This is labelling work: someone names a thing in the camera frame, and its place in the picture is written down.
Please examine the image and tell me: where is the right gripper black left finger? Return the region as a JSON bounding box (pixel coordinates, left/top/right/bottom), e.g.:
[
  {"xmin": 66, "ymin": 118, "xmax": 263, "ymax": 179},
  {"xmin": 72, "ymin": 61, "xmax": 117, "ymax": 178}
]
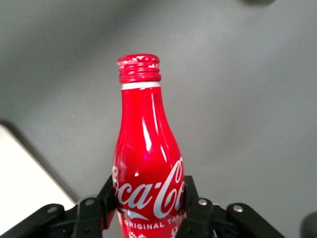
[{"xmin": 0, "ymin": 175, "xmax": 117, "ymax": 238}]

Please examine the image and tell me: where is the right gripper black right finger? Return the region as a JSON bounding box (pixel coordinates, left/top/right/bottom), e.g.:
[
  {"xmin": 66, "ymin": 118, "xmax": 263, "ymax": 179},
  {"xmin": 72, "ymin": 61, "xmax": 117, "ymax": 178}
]
[{"xmin": 175, "ymin": 175, "xmax": 286, "ymax": 238}]

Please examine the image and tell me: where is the red coke bottle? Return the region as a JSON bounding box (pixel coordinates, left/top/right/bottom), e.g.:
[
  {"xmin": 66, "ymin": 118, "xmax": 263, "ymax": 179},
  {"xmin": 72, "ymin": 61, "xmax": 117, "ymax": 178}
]
[{"xmin": 111, "ymin": 54, "xmax": 186, "ymax": 238}]

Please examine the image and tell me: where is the beige plastic tray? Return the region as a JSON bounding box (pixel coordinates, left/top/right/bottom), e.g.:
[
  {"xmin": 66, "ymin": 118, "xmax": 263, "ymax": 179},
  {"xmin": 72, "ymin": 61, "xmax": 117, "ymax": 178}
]
[{"xmin": 0, "ymin": 123, "xmax": 77, "ymax": 237}]

